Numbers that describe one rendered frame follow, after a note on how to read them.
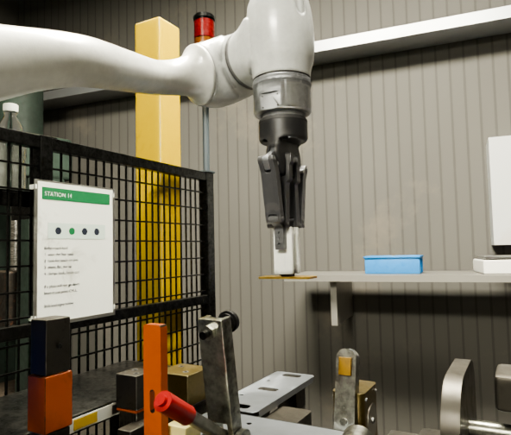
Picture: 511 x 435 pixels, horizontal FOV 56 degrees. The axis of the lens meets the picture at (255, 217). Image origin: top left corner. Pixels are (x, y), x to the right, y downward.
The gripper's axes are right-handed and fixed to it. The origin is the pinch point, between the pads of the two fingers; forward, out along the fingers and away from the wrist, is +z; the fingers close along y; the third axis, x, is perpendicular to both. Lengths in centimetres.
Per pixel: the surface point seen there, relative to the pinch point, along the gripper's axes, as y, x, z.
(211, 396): 16.0, -3.3, 17.7
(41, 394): 18.6, -31.8, 20.2
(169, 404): 26.3, -1.5, 15.4
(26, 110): -126, -237, -90
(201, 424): 20.5, -1.7, 19.3
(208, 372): 16.5, -3.4, 14.6
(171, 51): -49, -60, -61
